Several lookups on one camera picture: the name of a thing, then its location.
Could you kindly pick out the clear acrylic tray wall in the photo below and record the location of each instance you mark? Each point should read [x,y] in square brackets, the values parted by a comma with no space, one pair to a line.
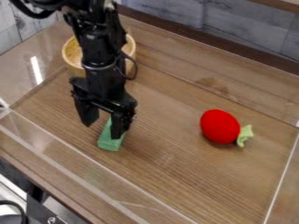
[170,176]

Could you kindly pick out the red plush strawberry toy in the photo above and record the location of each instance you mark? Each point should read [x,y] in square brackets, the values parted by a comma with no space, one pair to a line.
[222,129]

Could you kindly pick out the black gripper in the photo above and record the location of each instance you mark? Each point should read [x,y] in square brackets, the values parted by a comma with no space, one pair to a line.
[100,90]

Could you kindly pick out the black metal bracket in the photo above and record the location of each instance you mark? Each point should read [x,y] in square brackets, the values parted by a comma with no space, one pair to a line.
[39,214]

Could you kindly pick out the green rectangular stick block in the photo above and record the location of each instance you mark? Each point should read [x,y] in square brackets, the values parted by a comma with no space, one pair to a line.
[106,142]

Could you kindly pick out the light wooden bowl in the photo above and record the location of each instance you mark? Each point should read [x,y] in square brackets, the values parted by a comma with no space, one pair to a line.
[71,54]

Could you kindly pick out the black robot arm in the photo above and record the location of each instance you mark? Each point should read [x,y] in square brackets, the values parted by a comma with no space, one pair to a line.
[98,30]

